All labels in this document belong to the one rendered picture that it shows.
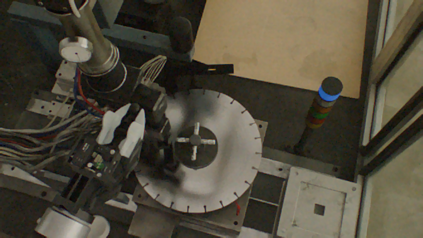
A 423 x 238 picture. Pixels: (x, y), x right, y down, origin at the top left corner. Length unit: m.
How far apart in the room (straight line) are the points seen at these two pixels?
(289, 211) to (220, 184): 0.19
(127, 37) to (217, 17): 0.47
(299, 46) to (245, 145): 0.51
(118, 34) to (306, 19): 0.69
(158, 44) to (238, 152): 0.34
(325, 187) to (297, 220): 0.11
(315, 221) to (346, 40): 0.67
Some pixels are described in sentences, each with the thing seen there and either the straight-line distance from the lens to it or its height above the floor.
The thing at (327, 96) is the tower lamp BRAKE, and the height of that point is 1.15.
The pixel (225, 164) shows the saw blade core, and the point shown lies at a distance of 1.03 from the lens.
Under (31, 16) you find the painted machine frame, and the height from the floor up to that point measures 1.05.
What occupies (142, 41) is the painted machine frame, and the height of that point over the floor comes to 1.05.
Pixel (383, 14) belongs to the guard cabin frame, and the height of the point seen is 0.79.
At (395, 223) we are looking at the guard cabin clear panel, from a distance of 0.96.
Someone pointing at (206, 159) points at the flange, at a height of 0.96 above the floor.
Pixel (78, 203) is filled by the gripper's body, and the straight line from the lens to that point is 0.66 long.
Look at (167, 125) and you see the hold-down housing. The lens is 0.90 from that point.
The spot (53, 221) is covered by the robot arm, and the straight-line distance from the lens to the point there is 0.68.
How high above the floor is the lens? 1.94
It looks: 67 degrees down
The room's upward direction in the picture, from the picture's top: 3 degrees counter-clockwise
